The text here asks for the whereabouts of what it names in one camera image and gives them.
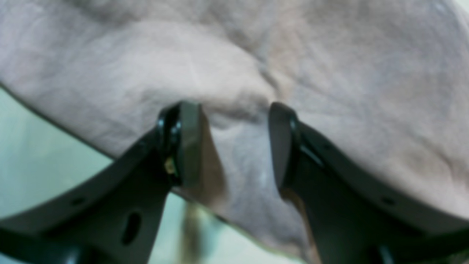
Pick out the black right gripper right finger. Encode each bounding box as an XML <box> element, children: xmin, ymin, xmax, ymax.
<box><xmin>269</xmin><ymin>102</ymin><xmax>468</xmax><ymax>264</ymax></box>

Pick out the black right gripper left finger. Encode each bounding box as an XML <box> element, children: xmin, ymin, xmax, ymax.
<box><xmin>1</xmin><ymin>101</ymin><xmax>203</xmax><ymax>264</ymax></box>

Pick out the mauve t-shirt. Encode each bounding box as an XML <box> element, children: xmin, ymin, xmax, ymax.
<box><xmin>1</xmin><ymin>0</ymin><xmax>468</xmax><ymax>261</ymax></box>

